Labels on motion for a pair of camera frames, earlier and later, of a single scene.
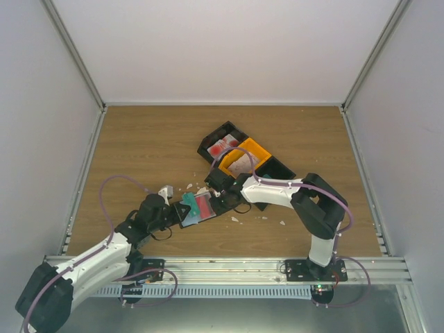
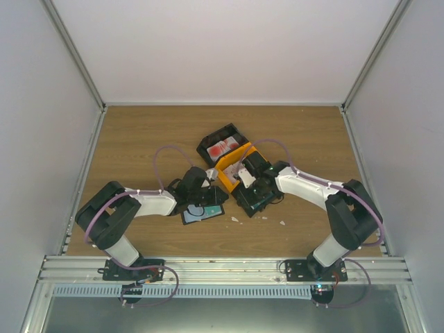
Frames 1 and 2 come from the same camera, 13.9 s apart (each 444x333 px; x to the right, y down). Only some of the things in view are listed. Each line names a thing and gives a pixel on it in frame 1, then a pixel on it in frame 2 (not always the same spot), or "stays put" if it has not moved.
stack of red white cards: x=224 y=143 stays put
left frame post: x=64 y=35 stays put
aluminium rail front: x=261 y=271 stays put
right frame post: x=390 y=24 stays put
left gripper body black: x=166 y=221 to x=195 y=198
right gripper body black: x=224 y=207 to x=259 y=190
